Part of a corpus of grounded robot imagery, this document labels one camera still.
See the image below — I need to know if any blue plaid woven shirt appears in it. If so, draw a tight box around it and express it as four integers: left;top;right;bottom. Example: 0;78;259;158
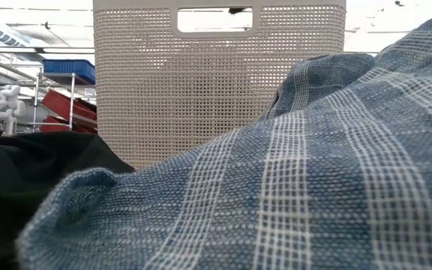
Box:
15;7;432;270

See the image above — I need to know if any plain black garment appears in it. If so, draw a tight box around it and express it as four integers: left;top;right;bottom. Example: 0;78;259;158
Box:
0;130;135;270

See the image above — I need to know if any white perforated plastic laundry basket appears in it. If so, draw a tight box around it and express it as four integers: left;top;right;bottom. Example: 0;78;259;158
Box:
92;0;347;169

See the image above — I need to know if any red plastic bin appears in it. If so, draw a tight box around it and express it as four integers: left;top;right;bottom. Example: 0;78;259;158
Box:
41;88;98;122
39;115;98;135

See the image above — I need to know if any blue plastic storage bin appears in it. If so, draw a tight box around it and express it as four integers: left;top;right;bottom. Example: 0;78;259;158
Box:
42;58;97;86

